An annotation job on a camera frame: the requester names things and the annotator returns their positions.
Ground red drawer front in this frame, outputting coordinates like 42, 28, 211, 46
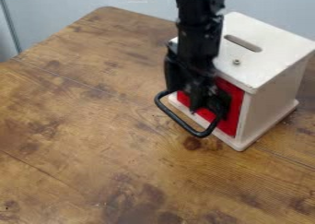
177, 77, 244, 137

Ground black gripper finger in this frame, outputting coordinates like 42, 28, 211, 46
189, 93, 213, 112
164, 58, 185, 93

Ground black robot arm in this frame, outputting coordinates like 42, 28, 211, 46
156, 0, 225, 114

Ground black metal drawer handle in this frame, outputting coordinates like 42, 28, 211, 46
153, 90, 223, 138

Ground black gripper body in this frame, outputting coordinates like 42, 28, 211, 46
165, 19, 223, 96

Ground white wooden drawer box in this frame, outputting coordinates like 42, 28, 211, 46
165, 11, 315, 152

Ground grey vertical wall strip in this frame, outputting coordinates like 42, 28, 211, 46
0, 0, 22, 53

